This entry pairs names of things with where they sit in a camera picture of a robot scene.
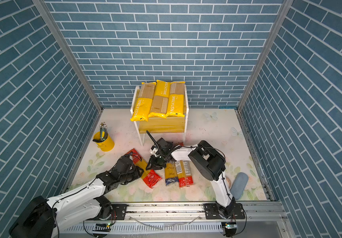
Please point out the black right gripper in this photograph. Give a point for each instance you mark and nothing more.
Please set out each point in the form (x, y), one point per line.
(154, 164)

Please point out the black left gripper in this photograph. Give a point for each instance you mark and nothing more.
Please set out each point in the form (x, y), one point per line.
(137, 174)

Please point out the red yellow spaghetti package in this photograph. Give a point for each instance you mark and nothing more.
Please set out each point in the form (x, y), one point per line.
(149, 177)

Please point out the red labelled spaghetti package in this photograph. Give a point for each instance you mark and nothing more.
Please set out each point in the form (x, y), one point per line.
(184, 173)

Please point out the blue spaghetti package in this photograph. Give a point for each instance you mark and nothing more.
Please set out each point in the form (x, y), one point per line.
(170, 173)

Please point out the yellow Pastatime pasta package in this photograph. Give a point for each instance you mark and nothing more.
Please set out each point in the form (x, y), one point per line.
(144, 102)
(176, 100)

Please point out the plain yellow pasta package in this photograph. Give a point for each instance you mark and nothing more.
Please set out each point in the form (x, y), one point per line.
(160, 100)

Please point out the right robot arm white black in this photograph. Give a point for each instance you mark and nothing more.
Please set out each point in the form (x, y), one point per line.
(210, 162)

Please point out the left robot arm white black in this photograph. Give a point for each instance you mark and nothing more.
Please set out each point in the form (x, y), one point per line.
(47, 217)

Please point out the yellow pen holder cup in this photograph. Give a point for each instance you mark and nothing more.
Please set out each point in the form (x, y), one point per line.
(106, 145)

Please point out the grey blue oval pad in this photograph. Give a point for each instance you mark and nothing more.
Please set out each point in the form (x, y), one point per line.
(239, 185)

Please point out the white frame wooden shelf rack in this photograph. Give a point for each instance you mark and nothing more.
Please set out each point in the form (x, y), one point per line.
(168, 125)

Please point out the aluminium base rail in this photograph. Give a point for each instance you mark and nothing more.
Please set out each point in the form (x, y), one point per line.
(264, 219)

